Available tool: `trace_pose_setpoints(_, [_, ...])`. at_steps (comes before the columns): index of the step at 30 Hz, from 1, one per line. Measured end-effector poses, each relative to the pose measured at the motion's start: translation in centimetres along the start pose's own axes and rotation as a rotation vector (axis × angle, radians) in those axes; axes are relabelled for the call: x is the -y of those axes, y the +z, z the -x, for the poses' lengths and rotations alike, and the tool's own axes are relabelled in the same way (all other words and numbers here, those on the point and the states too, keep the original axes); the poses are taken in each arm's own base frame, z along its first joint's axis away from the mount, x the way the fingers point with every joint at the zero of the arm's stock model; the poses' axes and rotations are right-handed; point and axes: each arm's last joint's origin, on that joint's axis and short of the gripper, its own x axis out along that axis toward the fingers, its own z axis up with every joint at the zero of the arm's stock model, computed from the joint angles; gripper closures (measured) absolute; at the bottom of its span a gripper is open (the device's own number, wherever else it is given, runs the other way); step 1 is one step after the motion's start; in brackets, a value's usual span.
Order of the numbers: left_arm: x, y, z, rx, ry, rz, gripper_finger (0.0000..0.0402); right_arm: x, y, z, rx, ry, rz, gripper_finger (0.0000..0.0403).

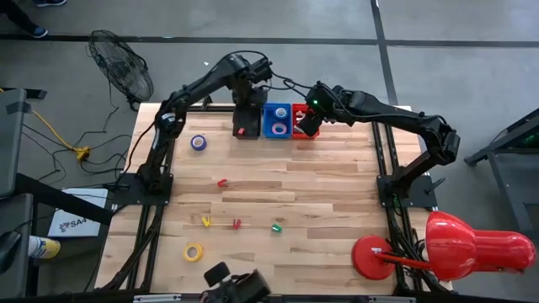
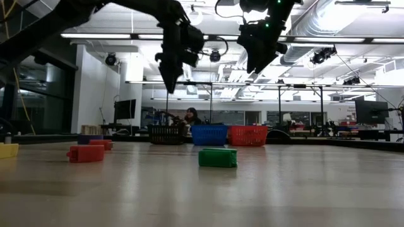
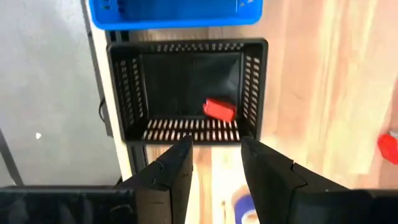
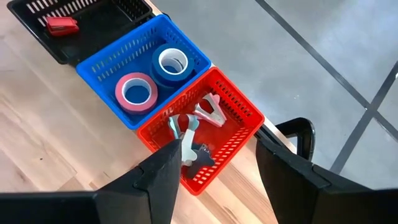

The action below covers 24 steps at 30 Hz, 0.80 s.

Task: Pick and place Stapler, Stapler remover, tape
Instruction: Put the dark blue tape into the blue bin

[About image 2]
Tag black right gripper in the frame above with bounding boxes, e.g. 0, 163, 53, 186
236, 23, 288, 75

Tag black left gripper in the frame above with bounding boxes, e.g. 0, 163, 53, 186
154, 20, 199, 95

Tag green mini stapler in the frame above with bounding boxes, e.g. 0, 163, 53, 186
198, 148, 239, 168

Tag blue block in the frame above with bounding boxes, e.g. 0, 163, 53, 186
77, 134, 104, 146

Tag yellow mini stapler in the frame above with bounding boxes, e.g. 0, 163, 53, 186
0, 143, 20, 159

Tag black monitor on arm mount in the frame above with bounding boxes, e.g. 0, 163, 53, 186
354, 100, 390, 125

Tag red mini stapler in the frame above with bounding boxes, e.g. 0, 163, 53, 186
66, 144, 105, 164
88, 139, 114, 151

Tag person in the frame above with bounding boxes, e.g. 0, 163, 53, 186
181, 107, 203, 126

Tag black monitor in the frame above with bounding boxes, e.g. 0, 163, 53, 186
114, 98, 137, 121

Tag black plastic basket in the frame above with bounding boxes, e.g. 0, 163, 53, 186
147, 124, 186, 146

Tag blue plastic basket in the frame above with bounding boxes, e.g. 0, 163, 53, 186
190, 124, 229, 146

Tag red plastic basket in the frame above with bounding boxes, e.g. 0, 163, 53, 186
227, 125, 268, 147

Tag black domed object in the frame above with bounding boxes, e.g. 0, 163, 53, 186
266, 129, 293, 142

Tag ceiling light strip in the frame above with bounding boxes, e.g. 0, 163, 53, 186
59, 33, 165, 40
293, 37, 404, 44

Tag wooden crate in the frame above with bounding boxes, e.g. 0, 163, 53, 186
80, 124, 102, 136

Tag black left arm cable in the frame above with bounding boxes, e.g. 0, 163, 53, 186
201, 35, 229, 58

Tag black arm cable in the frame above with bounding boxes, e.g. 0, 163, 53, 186
201, 35, 229, 58
214, 0, 250, 25

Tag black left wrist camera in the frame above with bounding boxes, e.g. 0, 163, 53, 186
182, 24, 206, 54

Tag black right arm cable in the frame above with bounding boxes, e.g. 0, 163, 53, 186
214, 0, 250, 25

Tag silver ventilation duct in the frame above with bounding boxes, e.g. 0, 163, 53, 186
279, 0, 351, 66

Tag black metal gantry frame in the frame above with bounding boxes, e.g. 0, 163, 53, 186
276, 83, 326, 130

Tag black table frame rail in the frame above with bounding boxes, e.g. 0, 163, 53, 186
0, 133, 404, 153

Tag yellow hanging cable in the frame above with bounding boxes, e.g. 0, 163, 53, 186
1, 0, 37, 136

